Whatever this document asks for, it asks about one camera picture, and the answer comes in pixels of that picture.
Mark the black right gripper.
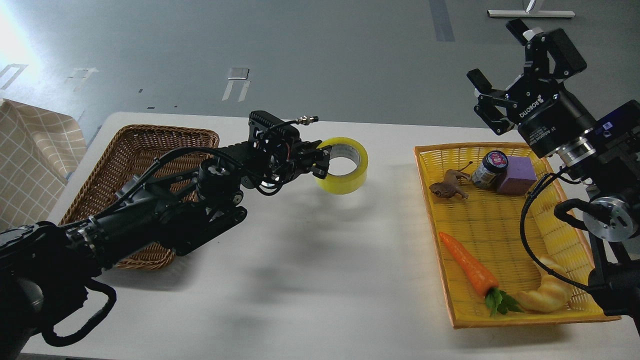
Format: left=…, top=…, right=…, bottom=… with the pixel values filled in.
left=466, top=19, right=596, bottom=158

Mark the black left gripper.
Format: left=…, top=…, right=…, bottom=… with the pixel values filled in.
left=260, top=137, right=333, bottom=188

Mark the yellow tape roll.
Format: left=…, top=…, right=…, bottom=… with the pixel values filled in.
left=315, top=137, right=369, bottom=195

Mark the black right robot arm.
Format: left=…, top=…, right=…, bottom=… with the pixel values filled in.
left=467, top=18, right=640, bottom=325

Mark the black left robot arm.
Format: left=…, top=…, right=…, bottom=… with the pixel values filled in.
left=0, top=111, right=332, bottom=360

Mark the white stand base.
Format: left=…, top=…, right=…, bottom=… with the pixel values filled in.
left=486, top=0, right=576, bottom=19

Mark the purple foam block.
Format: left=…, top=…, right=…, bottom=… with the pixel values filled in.
left=495, top=156, right=538, bottom=196

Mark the small glass jar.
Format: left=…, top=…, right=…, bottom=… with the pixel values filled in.
left=471, top=150, right=509, bottom=189

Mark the yellow plastic basket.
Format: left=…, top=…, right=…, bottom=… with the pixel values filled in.
left=413, top=142, right=619, bottom=330

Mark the brown toy animal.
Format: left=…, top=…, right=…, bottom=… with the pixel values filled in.
left=429, top=161, right=473, bottom=199

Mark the brown wicker basket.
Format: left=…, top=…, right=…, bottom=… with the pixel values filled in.
left=59, top=124, right=220, bottom=271

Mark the orange toy carrot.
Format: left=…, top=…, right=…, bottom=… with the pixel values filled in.
left=438, top=231, right=524, bottom=317

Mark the toy croissant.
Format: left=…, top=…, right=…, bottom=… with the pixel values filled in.
left=513, top=263, right=573, bottom=313

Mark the beige checkered cloth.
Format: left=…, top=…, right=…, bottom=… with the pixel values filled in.
left=0, top=99, right=87, bottom=230

